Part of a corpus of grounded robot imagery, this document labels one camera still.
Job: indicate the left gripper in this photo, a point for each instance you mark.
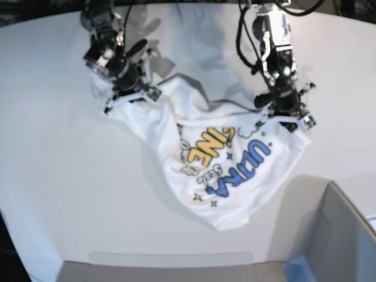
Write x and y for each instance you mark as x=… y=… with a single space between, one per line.
x=286 y=109

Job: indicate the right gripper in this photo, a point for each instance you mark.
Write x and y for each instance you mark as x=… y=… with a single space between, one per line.
x=132 y=81

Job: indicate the white printed t-shirt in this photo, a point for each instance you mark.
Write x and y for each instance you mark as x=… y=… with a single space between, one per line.
x=215 y=157

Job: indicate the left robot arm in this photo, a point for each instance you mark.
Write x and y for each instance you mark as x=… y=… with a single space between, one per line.
x=266 y=21

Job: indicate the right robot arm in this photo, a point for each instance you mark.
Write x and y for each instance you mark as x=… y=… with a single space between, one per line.
x=107 y=30

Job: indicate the grey bin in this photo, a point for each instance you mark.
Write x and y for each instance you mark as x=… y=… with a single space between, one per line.
x=320 y=234

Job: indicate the grey front tray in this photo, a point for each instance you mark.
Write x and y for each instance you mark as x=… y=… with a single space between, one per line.
x=171 y=267

